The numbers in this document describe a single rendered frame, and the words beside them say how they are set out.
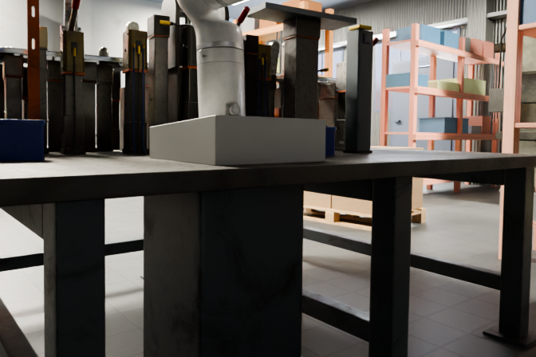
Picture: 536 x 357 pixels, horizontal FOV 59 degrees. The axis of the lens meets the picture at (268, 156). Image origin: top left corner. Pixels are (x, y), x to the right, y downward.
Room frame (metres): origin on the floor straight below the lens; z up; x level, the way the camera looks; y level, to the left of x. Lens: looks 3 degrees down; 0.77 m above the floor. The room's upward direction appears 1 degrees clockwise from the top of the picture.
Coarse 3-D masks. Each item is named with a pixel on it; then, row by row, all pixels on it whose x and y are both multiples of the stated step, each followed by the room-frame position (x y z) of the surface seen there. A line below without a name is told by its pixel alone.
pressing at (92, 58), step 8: (0, 48) 1.36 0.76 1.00; (8, 48) 1.37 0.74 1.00; (16, 48) 1.38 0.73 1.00; (0, 56) 1.51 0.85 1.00; (24, 56) 1.50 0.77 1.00; (48, 56) 1.50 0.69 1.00; (56, 56) 1.43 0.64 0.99; (88, 56) 1.48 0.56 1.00; (96, 56) 1.49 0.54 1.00; (104, 56) 1.51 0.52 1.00; (112, 64) 1.65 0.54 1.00; (120, 64) 1.65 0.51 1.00; (280, 80) 2.07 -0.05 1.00; (320, 80) 2.06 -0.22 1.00; (328, 80) 1.99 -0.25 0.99
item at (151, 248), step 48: (240, 192) 1.07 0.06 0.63; (288, 192) 1.16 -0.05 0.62; (144, 240) 1.23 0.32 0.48; (192, 240) 1.03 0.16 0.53; (240, 240) 1.07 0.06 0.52; (288, 240) 1.16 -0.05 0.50; (144, 288) 1.23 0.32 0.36; (192, 288) 1.03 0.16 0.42; (240, 288) 1.07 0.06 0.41; (288, 288) 1.16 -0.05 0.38; (144, 336) 1.23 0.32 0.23; (192, 336) 1.03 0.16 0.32; (240, 336) 1.07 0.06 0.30; (288, 336) 1.16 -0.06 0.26
